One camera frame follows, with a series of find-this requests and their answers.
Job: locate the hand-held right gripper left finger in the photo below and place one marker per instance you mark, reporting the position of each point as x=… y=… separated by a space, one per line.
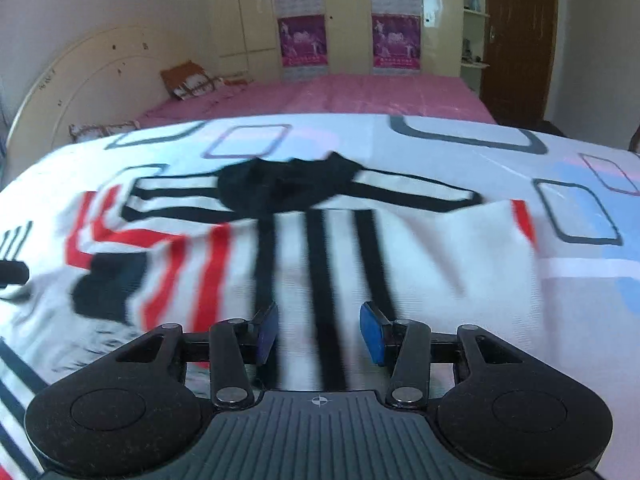
x=267 y=334

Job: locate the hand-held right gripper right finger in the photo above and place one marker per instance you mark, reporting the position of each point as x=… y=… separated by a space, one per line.
x=372 y=334

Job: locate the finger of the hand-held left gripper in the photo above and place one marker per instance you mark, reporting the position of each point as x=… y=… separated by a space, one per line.
x=12 y=272

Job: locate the white black red striped sweater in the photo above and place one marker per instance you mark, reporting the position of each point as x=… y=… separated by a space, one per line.
x=425 y=260

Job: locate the white pillow with brown trim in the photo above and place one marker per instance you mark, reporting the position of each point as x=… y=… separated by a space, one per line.
x=100 y=131

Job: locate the cream round headboard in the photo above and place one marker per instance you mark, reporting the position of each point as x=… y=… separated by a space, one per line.
x=75 y=85

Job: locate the pink bed sheet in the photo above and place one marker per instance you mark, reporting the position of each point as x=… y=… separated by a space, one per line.
x=350 y=95

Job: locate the cream wardrobe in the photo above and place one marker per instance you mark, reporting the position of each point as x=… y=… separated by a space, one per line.
x=250 y=10

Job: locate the brown wooden door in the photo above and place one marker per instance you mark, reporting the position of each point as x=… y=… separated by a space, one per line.
x=520 y=35

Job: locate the cream corner shelf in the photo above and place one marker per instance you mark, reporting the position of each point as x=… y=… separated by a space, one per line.
x=474 y=10

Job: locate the purple wall poster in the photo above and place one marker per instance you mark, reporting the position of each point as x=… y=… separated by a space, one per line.
x=396 y=41
x=302 y=40

